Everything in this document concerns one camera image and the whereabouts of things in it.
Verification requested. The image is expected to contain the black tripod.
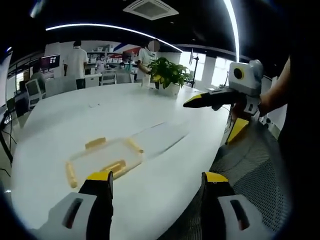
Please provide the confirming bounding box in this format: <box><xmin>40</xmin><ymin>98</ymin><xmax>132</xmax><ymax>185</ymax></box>
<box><xmin>0</xmin><ymin>109</ymin><xmax>15</xmax><ymax>165</ymax></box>

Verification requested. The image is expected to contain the tan wooden block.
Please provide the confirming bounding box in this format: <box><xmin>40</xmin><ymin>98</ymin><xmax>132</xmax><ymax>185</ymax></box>
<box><xmin>99</xmin><ymin>159</ymin><xmax>127</xmax><ymax>176</ymax></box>
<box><xmin>126</xmin><ymin>138</ymin><xmax>145</xmax><ymax>154</ymax></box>
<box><xmin>65</xmin><ymin>161</ymin><xmax>79</xmax><ymax>189</ymax></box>
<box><xmin>84</xmin><ymin>137</ymin><xmax>107</xmax><ymax>150</ymax></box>

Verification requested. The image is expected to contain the green potted plant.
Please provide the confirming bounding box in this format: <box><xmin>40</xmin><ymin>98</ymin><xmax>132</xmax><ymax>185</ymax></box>
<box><xmin>146</xmin><ymin>56</ymin><xmax>194</xmax><ymax>90</ymax></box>

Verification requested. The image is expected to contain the grey mesh office chair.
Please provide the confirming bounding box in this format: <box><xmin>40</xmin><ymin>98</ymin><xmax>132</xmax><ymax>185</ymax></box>
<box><xmin>159</xmin><ymin>117</ymin><xmax>294</xmax><ymax>240</ymax></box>

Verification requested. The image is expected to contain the white plant pot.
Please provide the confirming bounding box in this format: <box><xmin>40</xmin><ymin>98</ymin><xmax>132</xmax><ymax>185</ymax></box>
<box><xmin>164</xmin><ymin>82</ymin><xmax>181</xmax><ymax>98</ymax></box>

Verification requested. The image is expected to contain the clear plastic tray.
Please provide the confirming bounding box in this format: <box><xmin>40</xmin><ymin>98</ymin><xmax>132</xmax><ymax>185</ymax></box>
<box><xmin>66</xmin><ymin>136</ymin><xmax>146</xmax><ymax>181</ymax></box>

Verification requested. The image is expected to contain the white office chair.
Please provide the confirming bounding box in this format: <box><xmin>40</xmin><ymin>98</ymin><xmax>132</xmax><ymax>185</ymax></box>
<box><xmin>44</xmin><ymin>75</ymin><xmax>78</xmax><ymax>98</ymax></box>
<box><xmin>24</xmin><ymin>78</ymin><xmax>47</xmax><ymax>106</ymax></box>
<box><xmin>100</xmin><ymin>70</ymin><xmax>118</xmax><ymax>86</ymax></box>

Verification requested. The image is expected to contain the person's dark clothing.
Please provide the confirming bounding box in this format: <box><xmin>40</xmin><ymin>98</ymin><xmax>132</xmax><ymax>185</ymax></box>
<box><xmin>276</xmin><ymin>44</ymin><xmax>320</xmax><ymax>226</ymax></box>

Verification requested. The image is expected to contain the clear plastic sheet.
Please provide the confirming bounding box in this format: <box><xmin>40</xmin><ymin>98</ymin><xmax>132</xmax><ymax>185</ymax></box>
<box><xmin>129</xmin><ymin>121</ymin><xmax>189</xmax><ymax>161</ymax></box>

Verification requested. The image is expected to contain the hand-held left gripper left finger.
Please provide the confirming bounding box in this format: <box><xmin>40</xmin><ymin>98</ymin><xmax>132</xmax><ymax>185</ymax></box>
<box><xmin>29</xmin><ymin>170</ymin><xmax>114</xmax><ymax>240</ymax></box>

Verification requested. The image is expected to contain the dark computer monitor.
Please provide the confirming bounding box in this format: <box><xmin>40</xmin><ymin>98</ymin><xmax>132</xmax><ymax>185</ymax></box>
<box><xmin>40</xmin><ymin>54</ymin><xmax>61</xmax><ymax>73</ymax></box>

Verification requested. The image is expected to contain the ceiling light strip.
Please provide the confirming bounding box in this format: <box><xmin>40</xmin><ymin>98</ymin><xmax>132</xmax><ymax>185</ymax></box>
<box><xmin>223</xmin><ymin>0</ymin><xmax>243</xmax><ymax>63</ymax></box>
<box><xmin>45</xmin><ymin>23</ymin><xmax>183</xmax><ymax>53</ymax></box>

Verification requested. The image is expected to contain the ceiling air conditioner vent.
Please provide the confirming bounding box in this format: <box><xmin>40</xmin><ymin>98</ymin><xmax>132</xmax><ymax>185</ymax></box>
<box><xmin>122</xmin><ymin>0</ymin><xmax>180</xmax><ymax>21</ymax></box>

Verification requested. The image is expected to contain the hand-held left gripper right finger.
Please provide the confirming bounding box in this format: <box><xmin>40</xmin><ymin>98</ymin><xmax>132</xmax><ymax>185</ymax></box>
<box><xmin>200</xmin><ymin>171</ymin><xmax>279</xmax><ymax>240</ymax></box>

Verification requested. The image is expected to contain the black stand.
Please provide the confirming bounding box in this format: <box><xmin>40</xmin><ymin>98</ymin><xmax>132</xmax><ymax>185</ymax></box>
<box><xmin>189</xmin><ymin>48</ymin><xmax>201</xmax><ymax>87</ymax></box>

